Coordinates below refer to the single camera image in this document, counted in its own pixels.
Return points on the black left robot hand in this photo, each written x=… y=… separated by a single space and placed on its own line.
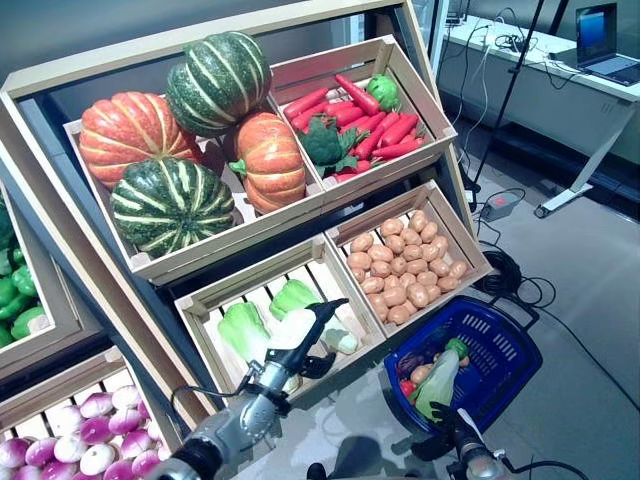
x=306 y=345

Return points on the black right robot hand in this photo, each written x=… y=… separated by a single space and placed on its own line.
x=445 y=430

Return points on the napa cabbage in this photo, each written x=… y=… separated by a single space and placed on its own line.
x=292 y=297
x=242 y=330
x=340 y=336
x=295 y=332
x=437 y=381

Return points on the blue plastic shopping basket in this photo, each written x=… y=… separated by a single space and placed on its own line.
x=500 y=360

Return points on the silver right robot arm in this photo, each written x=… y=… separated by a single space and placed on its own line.
x=475 y=467

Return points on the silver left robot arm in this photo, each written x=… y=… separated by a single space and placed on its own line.
x=235 y=425

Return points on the red tomato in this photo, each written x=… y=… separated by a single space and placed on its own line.
x=407 y=388

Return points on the brown potato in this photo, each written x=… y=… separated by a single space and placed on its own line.
x=372 y=285
x=361 y=243
x=417 y=295
x=412 y=252
x=359 y=260
x=391 y=227
x=395 y=296
x=380 y=269
x=457 y=270
x=440 y=267
x=429 y=232
x=398 y=315
x=422 y=372
x=440 y=245
x=381 y=253
x=419 y=220
x=395 y=243

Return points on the purple eggplant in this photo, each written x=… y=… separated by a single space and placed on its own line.
x=410 y=361

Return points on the wooden cabbage crate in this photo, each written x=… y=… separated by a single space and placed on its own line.
x=240 y=281

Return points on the wooden pumpkin crate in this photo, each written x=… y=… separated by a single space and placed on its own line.
x=225 y=250

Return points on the small orange pumpkin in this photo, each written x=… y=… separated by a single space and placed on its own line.
x=272 y=160

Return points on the purple white turnip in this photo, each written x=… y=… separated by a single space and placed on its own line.
x=70 y=447
x=97 y=405
x=60 y=471
x=125 y=397
x=122 y=421
x=12 y=452
x=135 y=442
x=145 y=462
x=97 y=459
x=95 y=430
x=65 y=415
x=40 y=451

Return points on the wooden potato crate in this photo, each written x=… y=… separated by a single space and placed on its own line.
x=450 y=220

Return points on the green striped pumpkin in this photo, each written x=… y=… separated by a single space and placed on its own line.
x=172 y=204
x=217 y=82

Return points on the dark green leafy vegetable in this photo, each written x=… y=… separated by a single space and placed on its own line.
x=327 y=142

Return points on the red carrot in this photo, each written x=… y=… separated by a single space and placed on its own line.
x=357 y=94
x=357 y=122
x=401 y=130
x=397 y=150
x=344 y=112
x=375 y=135
x=305 y=102
x=309 y=117

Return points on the grey box red button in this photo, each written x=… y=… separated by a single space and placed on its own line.
x=500 y=205

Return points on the wooden pepper crate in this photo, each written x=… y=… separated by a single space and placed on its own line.
x=65 y=311

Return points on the wooden turnip crate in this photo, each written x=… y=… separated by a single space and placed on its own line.
x=50 y=391

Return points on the light green round vegetable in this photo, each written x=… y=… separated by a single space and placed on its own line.
x=383 y=92

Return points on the large orange pumpkin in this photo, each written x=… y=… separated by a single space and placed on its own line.
x=127 y=135

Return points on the green bell pepper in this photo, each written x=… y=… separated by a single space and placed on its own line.
x=24 y=280
x=15 y=306
x=6 y=292
x=27 y=322

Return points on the wooden carrot crate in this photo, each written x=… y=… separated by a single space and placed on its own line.
x=417 y=87

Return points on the black tripod pole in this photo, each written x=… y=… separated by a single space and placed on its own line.
x=505 y=95

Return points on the white desk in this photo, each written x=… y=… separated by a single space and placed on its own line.
x=565 y=100

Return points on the wooden display rack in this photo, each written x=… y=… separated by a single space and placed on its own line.
x=100 y=56

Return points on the open laptop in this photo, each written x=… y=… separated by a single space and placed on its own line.
x=597 y=40

